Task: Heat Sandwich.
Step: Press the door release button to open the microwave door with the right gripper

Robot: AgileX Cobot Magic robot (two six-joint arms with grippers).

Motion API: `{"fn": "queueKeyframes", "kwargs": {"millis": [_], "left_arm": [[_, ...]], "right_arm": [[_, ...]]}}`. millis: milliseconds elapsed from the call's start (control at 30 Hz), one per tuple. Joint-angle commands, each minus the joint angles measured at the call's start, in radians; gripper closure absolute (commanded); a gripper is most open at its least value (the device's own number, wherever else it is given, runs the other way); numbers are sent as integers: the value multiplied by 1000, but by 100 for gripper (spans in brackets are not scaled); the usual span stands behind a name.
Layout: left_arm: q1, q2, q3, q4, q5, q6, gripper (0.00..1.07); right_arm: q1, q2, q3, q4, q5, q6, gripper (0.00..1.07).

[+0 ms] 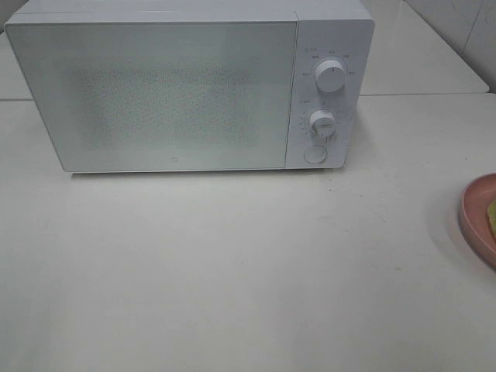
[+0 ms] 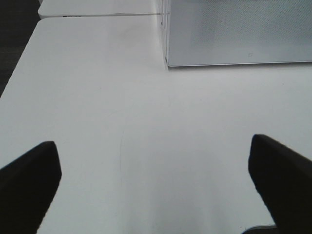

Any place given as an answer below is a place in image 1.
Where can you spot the pink round plate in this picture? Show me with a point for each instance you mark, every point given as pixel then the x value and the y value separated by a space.
pixel 472 217

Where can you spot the upper white round knob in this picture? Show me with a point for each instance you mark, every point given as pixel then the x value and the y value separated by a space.
pixel 330 74

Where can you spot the round white door button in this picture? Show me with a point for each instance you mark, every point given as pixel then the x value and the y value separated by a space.
pixel 315 154

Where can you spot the white microwave oven body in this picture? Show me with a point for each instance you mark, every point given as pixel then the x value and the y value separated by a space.
pixel 317 37

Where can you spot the white round knob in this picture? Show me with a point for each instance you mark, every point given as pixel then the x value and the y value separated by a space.
pixel 330 74
pixel 321 124

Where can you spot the white bread sandwich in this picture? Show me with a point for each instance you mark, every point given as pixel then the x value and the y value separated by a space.
pixel 491 217

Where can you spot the white microwave door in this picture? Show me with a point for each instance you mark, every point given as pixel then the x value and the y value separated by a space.
pixel 161 97

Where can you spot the lower white round knob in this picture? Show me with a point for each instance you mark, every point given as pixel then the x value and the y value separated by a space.
pixel 321 124

